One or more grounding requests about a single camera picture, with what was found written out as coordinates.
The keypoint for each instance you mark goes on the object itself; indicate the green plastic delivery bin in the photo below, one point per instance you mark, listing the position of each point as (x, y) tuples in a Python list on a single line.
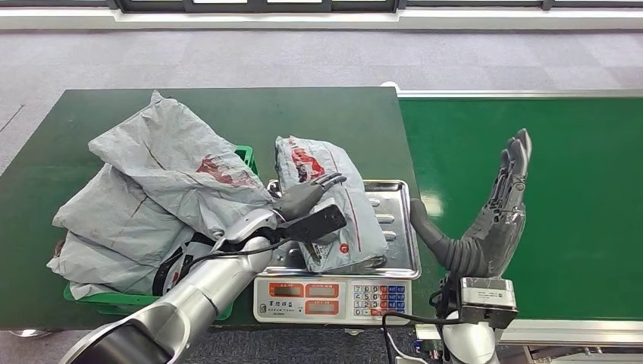
[(115, 303)]

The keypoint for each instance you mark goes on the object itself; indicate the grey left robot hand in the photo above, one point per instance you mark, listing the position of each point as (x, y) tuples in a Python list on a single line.
[(301, 198)]

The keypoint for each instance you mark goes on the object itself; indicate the green conveyor belt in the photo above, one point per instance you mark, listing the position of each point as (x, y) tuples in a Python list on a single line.
[(577, 201)]

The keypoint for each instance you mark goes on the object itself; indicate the large crumpled grey package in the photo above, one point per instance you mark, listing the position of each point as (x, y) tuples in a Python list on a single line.
[(176, 150)]

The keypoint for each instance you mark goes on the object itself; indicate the metal table foot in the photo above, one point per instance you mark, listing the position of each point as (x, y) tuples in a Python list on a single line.
[(30, 333), (353, 331)]

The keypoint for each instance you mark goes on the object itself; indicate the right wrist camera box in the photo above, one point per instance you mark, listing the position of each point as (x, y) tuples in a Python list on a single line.
[(487, 299)]

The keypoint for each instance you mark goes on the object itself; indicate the grey plastic package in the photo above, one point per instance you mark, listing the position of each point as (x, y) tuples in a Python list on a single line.
[(90, 266), (115, 216)]

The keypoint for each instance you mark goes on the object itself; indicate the white electronic weighing scale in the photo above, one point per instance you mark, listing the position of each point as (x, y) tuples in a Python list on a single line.
[(326, 301)]

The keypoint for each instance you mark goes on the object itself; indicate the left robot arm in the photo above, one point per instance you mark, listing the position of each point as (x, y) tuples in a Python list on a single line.
[(201, 296)]

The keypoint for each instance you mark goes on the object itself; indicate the grey package with barcode label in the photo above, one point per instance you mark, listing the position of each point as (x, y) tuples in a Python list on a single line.
[(361, 226)]

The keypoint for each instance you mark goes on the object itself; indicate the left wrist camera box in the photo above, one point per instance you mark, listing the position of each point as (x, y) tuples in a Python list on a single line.
[(316, 226)]

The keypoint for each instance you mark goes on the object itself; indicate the white package with black print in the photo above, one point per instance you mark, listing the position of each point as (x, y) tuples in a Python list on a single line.
[(198, 246)]

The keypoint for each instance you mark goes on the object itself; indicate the silver conveyor frame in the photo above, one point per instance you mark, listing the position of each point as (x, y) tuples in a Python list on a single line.
[(552, 93)]

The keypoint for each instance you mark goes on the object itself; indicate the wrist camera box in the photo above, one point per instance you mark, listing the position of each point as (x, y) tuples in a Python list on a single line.
[(487, 299), (316, 226)]

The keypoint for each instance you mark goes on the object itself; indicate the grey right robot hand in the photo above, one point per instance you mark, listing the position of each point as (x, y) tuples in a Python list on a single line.
[(495, 241)]

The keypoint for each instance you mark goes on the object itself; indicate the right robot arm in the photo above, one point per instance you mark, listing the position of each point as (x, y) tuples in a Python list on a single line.
[(469, 344)]

